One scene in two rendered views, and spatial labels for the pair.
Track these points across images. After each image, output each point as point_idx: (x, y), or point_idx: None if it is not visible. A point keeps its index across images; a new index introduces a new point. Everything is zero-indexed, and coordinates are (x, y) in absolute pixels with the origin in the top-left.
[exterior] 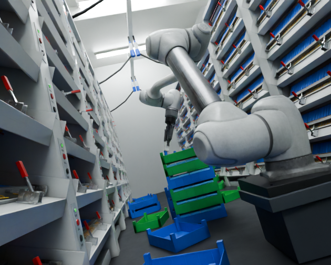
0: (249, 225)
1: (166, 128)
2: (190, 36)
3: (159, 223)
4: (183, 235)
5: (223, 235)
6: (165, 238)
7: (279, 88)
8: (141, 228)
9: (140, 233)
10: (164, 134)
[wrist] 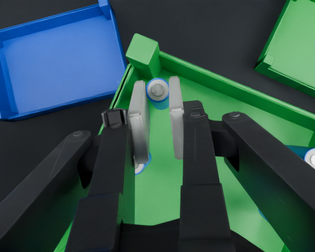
0: None
1: (179, 248)
2: None
3: (257, 63)
4: (81, 84)
5: None
6: (12, 26)
7: None
8: (284, 7)
9: (259, 5)
10: (294, 166)
